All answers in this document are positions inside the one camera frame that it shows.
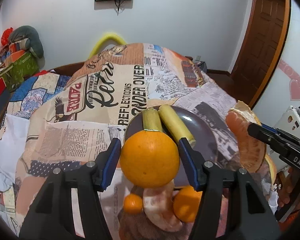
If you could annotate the medium mandarin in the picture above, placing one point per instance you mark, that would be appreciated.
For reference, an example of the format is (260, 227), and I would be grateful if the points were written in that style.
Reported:
(186, 204)

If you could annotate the right hand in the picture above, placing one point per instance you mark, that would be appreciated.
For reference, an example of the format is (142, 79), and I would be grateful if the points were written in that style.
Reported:
(285, 191)

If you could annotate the brown wooden door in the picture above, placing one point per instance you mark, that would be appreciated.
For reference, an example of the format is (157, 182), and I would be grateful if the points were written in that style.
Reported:
(261, 48)

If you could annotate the large orange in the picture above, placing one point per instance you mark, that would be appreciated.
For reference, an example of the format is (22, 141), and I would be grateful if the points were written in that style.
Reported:
(149, 159)

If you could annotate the green patterned box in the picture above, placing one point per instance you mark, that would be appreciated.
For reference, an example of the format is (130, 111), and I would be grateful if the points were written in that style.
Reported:
(20, 70)

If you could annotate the white device with stickers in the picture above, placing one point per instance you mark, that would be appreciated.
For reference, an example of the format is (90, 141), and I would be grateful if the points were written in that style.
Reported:
(290, 123)

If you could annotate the pink peeled pomelo segment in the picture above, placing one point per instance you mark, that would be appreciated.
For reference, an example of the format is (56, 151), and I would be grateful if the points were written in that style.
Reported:
(158, 207)

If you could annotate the small mandarin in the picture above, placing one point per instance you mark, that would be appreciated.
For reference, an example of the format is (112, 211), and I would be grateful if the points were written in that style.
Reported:
(133, 204)

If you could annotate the grey plush toy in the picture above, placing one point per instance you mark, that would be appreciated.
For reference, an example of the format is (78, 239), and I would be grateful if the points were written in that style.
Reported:
(29, 38)

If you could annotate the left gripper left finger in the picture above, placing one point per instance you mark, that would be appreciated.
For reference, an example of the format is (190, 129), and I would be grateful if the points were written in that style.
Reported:
(50, 214)

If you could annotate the yellow pillow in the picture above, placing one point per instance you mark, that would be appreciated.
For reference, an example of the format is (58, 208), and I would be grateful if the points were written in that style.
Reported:
(109, 38)

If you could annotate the newspaper print blanket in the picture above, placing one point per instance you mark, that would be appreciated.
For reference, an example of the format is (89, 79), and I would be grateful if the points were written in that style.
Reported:
(104, 100)

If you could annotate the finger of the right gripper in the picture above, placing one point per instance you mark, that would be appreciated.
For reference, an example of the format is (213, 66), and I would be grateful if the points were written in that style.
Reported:
(258, 131)
(277, 129)

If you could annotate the blue patchwork quilt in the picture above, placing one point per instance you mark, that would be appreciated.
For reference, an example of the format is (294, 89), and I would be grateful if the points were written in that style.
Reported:
(35, 91)

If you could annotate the pomelo segment with yellow peel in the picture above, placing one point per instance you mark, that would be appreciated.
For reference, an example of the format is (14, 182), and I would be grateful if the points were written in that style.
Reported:
(252, 152)

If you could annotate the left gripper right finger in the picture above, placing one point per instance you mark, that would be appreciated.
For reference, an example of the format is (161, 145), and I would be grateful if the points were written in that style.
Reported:
(249, 215)

